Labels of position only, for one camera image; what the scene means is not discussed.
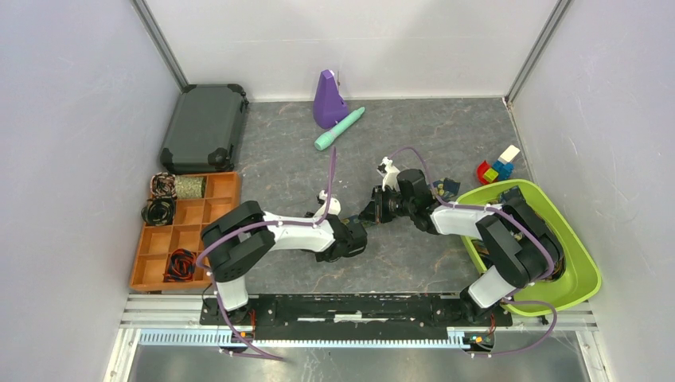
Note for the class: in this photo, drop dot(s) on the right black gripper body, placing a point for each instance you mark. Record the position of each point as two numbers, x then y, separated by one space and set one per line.
393 204

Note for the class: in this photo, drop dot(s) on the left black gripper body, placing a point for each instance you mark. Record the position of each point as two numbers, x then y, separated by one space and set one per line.
329 259

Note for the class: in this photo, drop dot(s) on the blue yellow floral tie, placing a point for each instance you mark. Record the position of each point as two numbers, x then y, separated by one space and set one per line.
447 188

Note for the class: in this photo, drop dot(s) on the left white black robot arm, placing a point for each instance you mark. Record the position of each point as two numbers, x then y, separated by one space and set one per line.
238 240

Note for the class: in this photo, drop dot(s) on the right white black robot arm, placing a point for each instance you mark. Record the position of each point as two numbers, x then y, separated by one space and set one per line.
438 217

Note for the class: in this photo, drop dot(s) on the pile of patterned ties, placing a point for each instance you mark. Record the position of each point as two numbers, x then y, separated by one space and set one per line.
519 246

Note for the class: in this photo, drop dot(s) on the teal cylindrical pen tool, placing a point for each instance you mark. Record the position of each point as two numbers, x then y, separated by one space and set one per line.
326 139

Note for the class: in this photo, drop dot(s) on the colourful toy block stack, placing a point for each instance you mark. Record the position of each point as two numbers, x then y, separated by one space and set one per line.
500 170

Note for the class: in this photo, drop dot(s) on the purple metronome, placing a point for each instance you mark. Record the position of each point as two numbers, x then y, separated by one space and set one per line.
329 108

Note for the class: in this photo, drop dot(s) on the orange compartment tray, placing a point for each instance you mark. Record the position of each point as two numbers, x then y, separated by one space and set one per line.
158 243

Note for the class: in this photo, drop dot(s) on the rolled orange black tie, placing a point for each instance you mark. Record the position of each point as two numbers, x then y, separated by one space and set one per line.
180 267

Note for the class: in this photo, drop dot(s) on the rolled olive speckled tie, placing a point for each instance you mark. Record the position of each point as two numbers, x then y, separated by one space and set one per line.
189 187

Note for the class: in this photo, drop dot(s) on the dark green hard case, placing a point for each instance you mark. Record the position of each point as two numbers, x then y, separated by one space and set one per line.
203 135

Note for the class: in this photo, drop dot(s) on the rolled black patterned tie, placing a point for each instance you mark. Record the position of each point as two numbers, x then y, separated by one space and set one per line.
159 212

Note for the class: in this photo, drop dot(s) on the rolled pink brown tie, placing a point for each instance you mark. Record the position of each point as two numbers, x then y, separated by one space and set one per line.
162 186

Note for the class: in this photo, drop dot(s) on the lime green plastic bin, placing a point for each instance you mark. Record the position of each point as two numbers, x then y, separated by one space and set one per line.
581 279

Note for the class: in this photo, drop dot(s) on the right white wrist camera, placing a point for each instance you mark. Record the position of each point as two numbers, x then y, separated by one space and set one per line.
389 174

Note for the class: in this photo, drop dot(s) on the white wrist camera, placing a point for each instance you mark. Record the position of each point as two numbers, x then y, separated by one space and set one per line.
389 174
334 207

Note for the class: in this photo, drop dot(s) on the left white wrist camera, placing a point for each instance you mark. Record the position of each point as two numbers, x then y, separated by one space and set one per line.
334 207

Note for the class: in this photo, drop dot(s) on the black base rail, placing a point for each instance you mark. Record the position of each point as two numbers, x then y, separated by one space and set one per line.
425 316

